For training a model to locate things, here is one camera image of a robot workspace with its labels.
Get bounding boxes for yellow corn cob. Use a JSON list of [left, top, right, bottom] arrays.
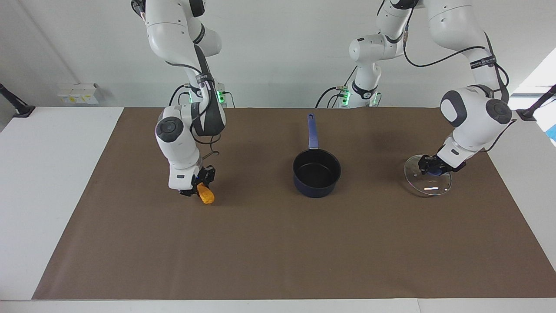
[[196, 183, 215, 205]]

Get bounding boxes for brown table mat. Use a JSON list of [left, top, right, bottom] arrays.
[[32, 107, 556, 300]]

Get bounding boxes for black clamp stand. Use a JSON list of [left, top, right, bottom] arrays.
[[516, 85, 556, 122], [0, 83, 36, 118]]

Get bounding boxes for white socket boxes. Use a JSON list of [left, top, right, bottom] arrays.
[[58, 83, 99, 105]]

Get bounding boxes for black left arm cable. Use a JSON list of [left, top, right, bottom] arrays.
[[401, 20, 518, 153]]

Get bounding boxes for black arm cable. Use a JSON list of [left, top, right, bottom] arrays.
[[401, 20, 518, 153], [165, 60, 222, 158]]

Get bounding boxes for dark blue pot with handle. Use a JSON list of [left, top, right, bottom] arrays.
[[292, 113, 341, 199]]

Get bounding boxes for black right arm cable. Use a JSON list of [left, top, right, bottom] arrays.
[[165, 60, 222, 158]]

